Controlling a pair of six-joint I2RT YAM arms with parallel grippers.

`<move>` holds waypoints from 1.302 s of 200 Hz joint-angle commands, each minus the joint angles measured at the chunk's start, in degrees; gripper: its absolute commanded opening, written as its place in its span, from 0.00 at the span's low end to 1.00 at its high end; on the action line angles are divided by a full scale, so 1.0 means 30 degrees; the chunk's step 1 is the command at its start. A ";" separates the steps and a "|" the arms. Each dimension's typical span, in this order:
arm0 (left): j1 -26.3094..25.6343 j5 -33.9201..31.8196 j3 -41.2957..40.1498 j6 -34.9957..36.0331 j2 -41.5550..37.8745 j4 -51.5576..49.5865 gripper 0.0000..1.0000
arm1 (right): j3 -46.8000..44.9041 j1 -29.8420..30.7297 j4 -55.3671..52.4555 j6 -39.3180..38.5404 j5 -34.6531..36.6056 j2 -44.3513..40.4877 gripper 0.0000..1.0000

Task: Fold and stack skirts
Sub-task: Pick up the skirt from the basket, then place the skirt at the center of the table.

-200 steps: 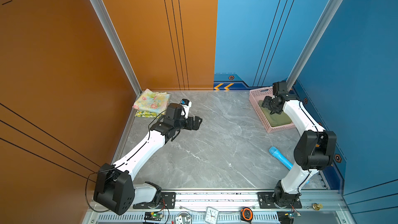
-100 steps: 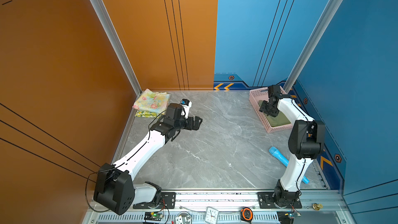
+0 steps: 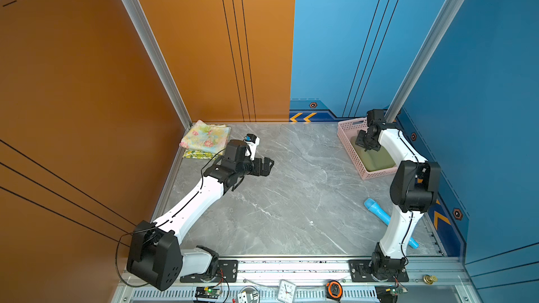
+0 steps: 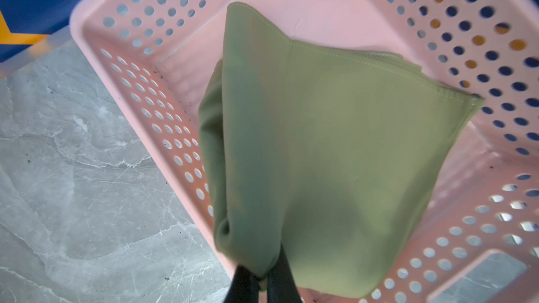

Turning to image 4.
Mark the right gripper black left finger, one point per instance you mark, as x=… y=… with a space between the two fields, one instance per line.
x=244 y=287

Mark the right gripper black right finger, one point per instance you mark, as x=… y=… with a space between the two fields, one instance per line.
x=281 y=285

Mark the olive green skirt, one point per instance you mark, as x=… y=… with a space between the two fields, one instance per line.
x=331 y=153

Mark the pink plastic basket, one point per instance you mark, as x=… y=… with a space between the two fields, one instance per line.
x=479 y=238

